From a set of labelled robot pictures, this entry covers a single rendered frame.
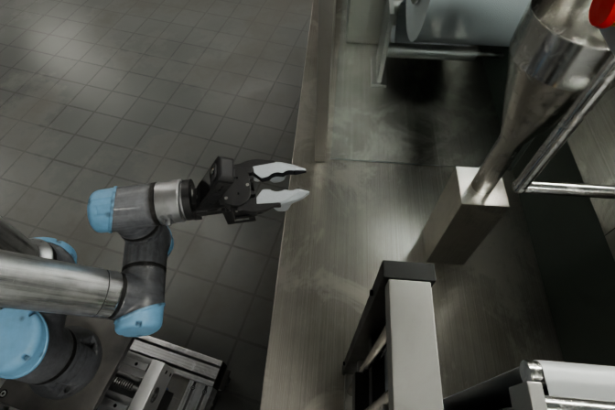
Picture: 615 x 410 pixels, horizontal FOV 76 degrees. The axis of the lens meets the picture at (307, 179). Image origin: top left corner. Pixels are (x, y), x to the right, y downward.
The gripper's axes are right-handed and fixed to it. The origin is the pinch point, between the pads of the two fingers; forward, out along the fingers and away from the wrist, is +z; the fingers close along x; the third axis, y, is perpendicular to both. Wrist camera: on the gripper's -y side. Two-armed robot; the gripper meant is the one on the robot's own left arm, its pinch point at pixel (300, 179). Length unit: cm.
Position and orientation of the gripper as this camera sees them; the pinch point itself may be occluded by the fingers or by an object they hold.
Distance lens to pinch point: 68.4
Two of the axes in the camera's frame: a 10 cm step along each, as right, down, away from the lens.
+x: 1.5, 8.8, -4.5
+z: 9.9, -1.2, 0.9
